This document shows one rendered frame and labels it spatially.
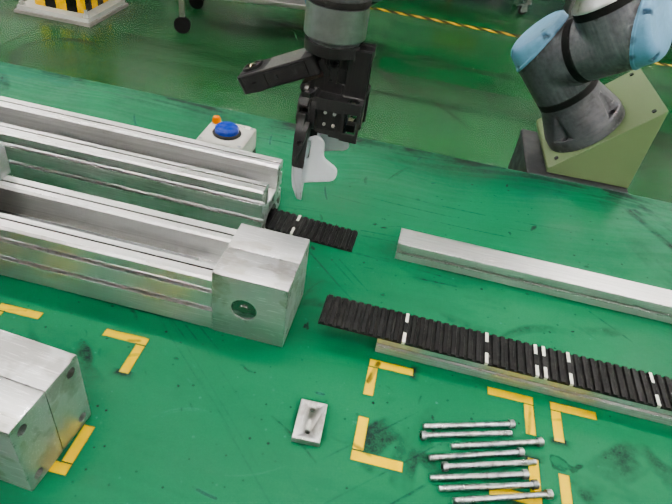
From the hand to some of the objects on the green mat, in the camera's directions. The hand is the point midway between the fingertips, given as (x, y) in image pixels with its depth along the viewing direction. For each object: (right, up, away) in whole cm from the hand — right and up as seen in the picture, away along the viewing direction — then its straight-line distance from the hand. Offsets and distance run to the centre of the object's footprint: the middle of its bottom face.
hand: (302, 176), depth 81 cm
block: (-5, -18, -7) cm, 20 cm away
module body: (-44, +3, +11) cm, 46 cm away
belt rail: (+60, -22, +2) cm, 64 cm away
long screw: (+20, -33, -20) cm, 43 cm away
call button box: (-14, +4, +18) cm, 23 cm away
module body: (-48, -8, -4) cm, 49 cm away
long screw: (+21, -34, -21) cm, 45 cm away
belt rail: (+56, -33, -13) cm, 67 cm away
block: (-26, -28, -24) cm, 45 cm away
